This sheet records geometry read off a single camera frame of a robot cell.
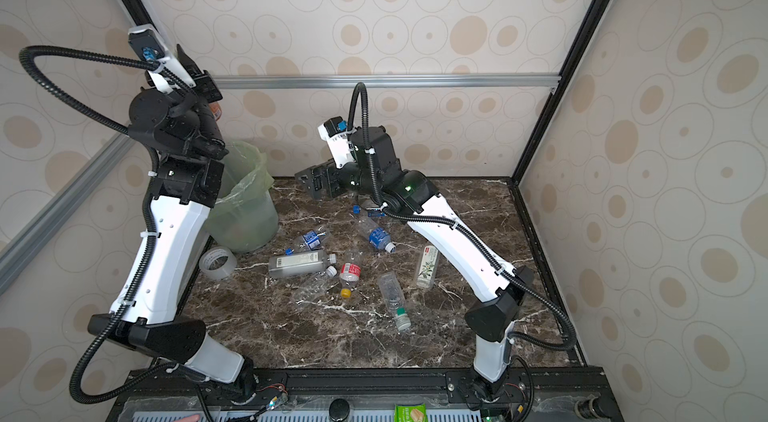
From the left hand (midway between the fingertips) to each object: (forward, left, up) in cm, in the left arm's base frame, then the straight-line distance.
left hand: (163, 38), depth 48 cm
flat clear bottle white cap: (-8, -8, -62) cm, 63 cm away
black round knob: (-46, -26, -55) cm, 76 cm away
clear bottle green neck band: (-19, -38, -66) cm, 78 cm away
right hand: (-6, -20, -24) cm, 32 cm away
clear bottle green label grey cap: (-10, -48, -61) cm, 78 cm away
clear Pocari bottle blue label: (+1, -32, -61) cm, 69 cm away
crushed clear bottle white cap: (-14, -13, -66) cm, 69 cm away
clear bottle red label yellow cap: (-13, -24, -62) cm, 68 cm away
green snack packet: (-46, -41, -63) cm, 88 cm away
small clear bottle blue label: (0, -11, -62) cm, 63 cm away
